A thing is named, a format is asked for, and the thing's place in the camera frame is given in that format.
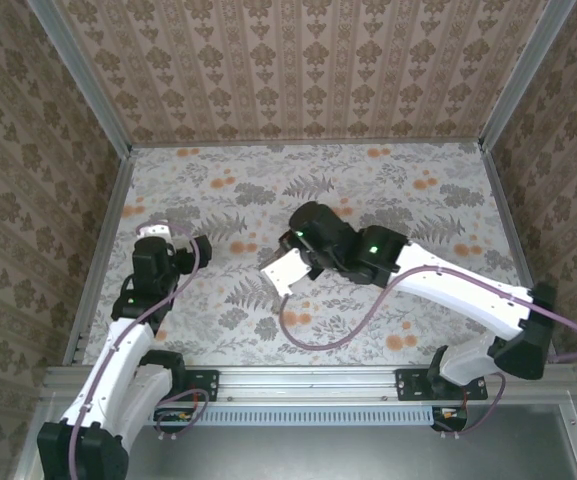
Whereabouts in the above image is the floral patterned table cover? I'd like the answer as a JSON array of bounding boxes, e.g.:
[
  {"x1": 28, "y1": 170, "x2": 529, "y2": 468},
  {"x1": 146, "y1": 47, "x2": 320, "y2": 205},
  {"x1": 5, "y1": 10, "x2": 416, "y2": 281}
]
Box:
[{"x1": 82, "y1": 142, "x2": 534, "y2": 369}]

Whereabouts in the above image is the grey metal bench surface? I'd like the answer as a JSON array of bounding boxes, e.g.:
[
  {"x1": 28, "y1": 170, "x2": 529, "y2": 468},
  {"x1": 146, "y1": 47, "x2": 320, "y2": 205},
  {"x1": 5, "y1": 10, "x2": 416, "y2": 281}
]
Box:
[{"x1": 15, "y1": 402, "x2": 577, "y2": 480}]

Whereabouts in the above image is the aluminium side rail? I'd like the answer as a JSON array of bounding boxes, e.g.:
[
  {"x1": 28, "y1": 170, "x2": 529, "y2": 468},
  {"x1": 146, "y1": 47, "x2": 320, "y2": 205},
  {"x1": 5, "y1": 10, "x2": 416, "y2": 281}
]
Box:
[
  {"x1": 482, "y1": 148, "x2": 542, "y2": 291},
  {"x1": 62, "y1": 149, "x2": 137, "y2": 369}
]

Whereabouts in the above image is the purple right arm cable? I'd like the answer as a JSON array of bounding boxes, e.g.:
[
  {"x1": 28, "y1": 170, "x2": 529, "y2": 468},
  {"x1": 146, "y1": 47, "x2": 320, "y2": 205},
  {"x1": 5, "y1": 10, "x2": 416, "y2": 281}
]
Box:
[{"x1": 278, "y1": 264, "x2": 577, "y2": 364}]

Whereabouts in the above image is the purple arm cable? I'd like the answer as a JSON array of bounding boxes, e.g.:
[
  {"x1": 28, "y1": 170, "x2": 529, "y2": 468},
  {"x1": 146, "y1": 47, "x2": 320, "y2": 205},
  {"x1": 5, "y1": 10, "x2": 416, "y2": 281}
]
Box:
[
  {"x1": 67, "y1": 222, "x2": 214, "y2": 480},
  {"x1": 278, "y1": 264, "x2": 577, "y2": 364}
]

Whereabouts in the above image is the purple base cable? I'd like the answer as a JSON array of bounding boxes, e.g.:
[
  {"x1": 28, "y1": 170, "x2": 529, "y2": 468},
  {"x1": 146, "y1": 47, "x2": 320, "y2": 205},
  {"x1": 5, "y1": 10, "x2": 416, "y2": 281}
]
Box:
[
  {"x1": 153, "y1": 388, "x2": 211, "y2": 442},
  {"x1": 437, "y1": 372, "x2": 508, "y2": 441}
]

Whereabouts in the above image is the aluminium frame cross rail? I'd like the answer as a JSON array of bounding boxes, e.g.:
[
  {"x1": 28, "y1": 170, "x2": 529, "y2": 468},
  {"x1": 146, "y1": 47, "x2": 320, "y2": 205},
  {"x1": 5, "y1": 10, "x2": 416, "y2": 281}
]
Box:
[{"x1": 40, "y1": 366, "x2": 577, "y2": 407}]

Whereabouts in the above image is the grey slotted cable duct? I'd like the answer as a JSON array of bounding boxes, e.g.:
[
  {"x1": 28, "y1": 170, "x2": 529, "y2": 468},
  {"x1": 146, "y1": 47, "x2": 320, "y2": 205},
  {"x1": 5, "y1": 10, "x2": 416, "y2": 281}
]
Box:
[{"x1": 155, "y1": 404, "x2": 437, "y2": 427}]

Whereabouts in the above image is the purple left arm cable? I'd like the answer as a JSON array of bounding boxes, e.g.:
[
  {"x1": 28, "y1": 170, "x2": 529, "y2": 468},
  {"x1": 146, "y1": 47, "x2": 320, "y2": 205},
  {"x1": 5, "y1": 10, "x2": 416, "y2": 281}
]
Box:
[{"x1": 67, "y1": 222, "x2": 214, "y2": 480}]

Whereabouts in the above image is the aluminium frame post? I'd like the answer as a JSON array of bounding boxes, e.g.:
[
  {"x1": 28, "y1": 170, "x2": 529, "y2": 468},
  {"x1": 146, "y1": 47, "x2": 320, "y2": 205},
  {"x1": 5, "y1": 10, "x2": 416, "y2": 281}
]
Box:
[
  {"x1": 478, "y1": 0, "x2": 577, "y2": 151},
  {"x1": 26, "y1": 0, "x2": 134, "y2": 154}
]

